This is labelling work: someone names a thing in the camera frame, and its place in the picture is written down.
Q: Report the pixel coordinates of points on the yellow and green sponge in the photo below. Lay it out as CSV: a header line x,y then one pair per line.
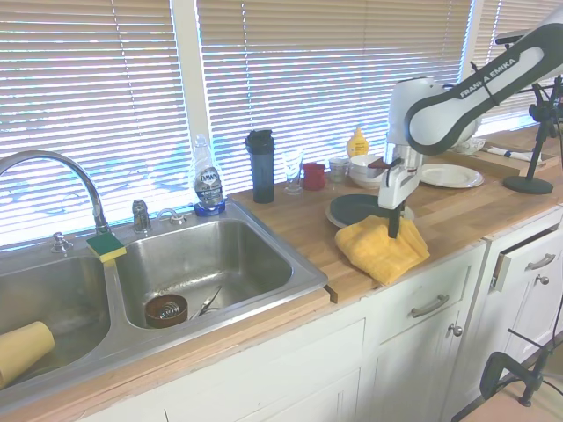
x,y
105,248

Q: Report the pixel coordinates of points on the wooden cutting board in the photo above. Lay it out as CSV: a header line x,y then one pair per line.
x,y
497,164

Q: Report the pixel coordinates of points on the chrome gooseneck faucet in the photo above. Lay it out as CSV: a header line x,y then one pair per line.
x,y
90,184

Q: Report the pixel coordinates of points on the white dinner plate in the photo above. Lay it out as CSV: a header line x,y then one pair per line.
x,y
451,176

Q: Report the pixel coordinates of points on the white sink base cabinet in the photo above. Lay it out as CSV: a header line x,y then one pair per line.
x,y
308,360

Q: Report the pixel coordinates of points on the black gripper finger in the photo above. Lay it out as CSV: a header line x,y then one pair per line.
x,y
398,220
391,222

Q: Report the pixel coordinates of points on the dark blue plate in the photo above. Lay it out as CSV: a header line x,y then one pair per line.
x,y
356,208

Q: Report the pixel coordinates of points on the yellow plastic cup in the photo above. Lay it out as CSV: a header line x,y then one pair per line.
x,y
24,347

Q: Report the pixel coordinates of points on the yellow terry towel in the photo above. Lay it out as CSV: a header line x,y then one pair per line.
x,y
378,250

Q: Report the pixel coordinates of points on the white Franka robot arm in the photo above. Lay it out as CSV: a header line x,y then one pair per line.
x,y
440,114

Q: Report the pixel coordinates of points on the yellow mustard bottle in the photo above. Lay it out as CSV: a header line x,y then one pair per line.
x,y
357,145

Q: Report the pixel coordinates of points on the black round-base camera stand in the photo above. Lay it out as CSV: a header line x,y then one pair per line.
x,y
528,182

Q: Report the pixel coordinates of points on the metal utensil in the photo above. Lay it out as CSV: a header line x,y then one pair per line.
x,y
209,303

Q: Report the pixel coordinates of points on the brown bowl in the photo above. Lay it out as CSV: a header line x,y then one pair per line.
x,y
167,313

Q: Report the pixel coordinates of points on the cream plate with tan rim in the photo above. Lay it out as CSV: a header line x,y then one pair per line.
x,y
407,213

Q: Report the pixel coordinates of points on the clear drinking glass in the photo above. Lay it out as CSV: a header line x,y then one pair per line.
x,y
292,169

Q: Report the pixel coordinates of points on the clear Dawn dish soap bottle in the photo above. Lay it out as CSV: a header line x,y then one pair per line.
x,y
209,180

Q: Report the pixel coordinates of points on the chrome sink sprayer knob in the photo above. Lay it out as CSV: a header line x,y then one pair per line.
x,y
59,242

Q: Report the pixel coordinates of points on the black table clamp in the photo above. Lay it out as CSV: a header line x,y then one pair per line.
x,y
495,369

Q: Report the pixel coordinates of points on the patterned white bowl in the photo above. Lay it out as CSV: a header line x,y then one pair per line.
x,y
470,145

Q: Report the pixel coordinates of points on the white knife with blue band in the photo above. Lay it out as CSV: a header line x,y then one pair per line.
x,y
506,153

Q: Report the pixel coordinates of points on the black shaker bottle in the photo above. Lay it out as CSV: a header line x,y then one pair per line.
x,y
263,171

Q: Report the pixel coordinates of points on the white sink hole loop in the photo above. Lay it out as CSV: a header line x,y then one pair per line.
x,y
171,216

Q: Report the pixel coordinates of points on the red cup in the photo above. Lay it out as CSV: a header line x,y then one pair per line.
x,y
314,176

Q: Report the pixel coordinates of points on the stainless steel double sink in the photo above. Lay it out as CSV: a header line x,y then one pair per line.
x,y
198,255

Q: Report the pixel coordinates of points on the white window blinds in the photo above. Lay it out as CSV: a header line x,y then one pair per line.
x,y
330,66
501,17
79,88

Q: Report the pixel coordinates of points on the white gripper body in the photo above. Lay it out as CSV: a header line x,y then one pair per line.
x,y
393,189

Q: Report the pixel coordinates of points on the brushed metal cabinet knob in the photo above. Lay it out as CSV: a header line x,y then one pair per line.
x,y
543,280
456,330

